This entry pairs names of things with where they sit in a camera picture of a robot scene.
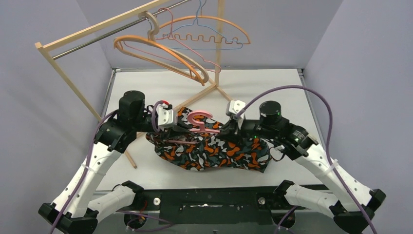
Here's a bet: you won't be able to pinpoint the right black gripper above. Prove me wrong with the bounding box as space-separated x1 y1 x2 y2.
217 115 277 144

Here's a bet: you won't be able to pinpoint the pink plastic hanger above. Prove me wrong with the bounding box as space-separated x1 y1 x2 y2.
187 110 220 134

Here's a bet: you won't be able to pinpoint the orange camouflage shorts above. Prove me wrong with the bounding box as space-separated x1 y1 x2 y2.
145 107 271 174

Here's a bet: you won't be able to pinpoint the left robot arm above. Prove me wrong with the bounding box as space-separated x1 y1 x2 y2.
38 90 189 234

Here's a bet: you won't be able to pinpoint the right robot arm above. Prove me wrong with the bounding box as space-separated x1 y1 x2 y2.
218 100 386 234

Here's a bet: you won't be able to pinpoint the beige wooden hanger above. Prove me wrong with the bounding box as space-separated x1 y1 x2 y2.
113 11 209 86

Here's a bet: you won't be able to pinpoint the orange notched hanger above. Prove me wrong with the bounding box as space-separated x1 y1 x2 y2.
159 15 251 46

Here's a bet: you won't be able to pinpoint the orange plastic hanger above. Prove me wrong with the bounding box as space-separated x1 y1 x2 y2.
124 42 189 72

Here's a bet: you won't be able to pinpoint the thin pink hanger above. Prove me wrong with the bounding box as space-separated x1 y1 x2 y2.
122 7 222 74

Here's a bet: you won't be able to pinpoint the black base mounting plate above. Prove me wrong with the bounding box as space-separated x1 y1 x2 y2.
128 186 292 225

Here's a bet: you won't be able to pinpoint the metal rack rod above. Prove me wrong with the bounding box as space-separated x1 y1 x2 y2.
52 0 190 60

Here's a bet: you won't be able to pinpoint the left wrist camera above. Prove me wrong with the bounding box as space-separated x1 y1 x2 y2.
156 103 178 130

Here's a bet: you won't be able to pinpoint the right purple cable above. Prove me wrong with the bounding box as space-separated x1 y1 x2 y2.
235 85 378 234

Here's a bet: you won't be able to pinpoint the wooden clothes rack frame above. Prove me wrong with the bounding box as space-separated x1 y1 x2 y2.
34 0 234 169

